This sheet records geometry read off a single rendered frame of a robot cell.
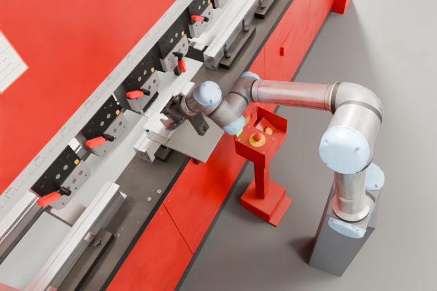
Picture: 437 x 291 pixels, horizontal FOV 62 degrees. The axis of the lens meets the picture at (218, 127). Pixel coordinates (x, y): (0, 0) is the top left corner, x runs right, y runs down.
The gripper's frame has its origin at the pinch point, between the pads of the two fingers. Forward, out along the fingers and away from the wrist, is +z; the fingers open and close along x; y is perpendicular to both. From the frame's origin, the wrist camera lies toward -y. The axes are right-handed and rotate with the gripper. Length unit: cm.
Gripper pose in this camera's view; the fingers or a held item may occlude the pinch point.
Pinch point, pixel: (172, 123)
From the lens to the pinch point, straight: 140.0
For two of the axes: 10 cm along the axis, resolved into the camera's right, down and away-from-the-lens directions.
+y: -7.4, -6.2, -2.5
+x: -4.7, 7.5, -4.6
